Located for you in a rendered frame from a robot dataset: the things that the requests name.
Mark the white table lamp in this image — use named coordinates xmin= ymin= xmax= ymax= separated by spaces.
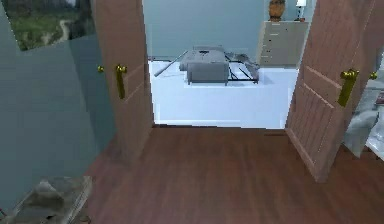
xmin=295 ymin=0 xmax=308 ymax=22

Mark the brown wooden room door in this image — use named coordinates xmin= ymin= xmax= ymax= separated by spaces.
xmin=285 ymin=0 xmax=384 ymax=184
xmin=90 ymin=0 xmax=155 ymax=165

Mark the beige chest of drawers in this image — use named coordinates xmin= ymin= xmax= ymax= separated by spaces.
xmin=258 ymin=20 xmax=311 ymax=68

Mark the grey armchair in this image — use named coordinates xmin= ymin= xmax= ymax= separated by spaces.
xmin=179 ymin=45 xmax=231 ymax=86

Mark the grey blanket bed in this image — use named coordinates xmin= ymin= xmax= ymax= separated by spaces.
xmin=342 ymin=46 xmax=384 ymax=162

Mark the framed landscape wall picture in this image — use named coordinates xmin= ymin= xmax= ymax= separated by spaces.
xmin=0 ymin=0 xmax=97 ymax=52

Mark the gold lever door handle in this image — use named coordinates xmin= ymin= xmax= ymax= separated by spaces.
xmin=337 ymin=68 xmax=360 ymax=108
xmin=115 ymin=63 xmax=128 ymax=100

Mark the grey pole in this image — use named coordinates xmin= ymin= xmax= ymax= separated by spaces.
xmin=153 ymin=50 xmax=190 ymax=78

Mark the black metal frame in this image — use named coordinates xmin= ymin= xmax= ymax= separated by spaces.
xmin=224 ymin=52 xmax=261 ymax=84

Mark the orange vase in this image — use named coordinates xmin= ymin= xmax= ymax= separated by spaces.
xmin=268 ymin=0 xmax=287 ymax=22

